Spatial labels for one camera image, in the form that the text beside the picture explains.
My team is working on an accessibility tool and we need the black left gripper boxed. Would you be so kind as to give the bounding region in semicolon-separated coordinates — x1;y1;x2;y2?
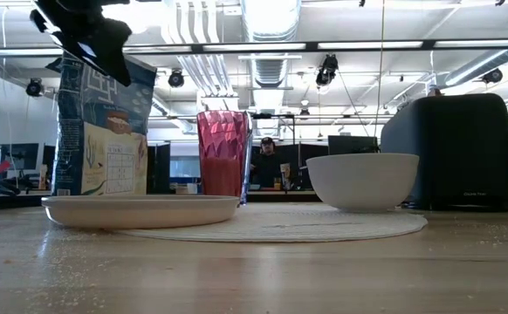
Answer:
29;0;133;88

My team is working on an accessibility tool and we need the white round woven placemat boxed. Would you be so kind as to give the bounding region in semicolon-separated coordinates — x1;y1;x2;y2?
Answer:
118;203;429;243

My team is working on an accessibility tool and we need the person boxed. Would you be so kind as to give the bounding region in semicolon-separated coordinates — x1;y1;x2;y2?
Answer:
250;135;287;190

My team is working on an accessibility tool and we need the black ceiling spotlight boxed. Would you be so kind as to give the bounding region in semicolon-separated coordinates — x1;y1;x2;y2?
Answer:
482;68;505;85
315;53;340;95
24;77;45;99
167;69;186;89

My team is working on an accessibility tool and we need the black two-slot toaster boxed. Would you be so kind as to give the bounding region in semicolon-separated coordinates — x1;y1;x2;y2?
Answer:
380;92;508;213

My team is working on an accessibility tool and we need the blue cereal box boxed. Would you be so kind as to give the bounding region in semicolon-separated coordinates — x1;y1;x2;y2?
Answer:
51;51;159;197

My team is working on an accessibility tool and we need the white ceramic bowl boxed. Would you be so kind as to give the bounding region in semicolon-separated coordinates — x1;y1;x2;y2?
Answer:
305;152;421;214

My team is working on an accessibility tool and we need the beige shallow plate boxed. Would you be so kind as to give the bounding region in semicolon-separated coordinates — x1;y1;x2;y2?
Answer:
40;194;241;231

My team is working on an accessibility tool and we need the silver ventilation duct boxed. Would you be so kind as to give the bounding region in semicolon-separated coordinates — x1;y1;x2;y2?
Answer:
240;0;303;89

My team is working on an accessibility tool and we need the black aluminium table frame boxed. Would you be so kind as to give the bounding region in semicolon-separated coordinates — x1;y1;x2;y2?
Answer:
0;190;508;212

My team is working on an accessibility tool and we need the black computer monitor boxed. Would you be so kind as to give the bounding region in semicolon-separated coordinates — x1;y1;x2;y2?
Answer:
327;134;380;155
0;142;41;172

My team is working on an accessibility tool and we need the clear bluish tumbler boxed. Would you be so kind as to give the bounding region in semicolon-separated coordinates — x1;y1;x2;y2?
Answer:
239;113;254;207

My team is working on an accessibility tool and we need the red faceted tumbler with juice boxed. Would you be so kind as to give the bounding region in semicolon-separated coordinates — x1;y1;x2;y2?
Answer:
196;109;251;198

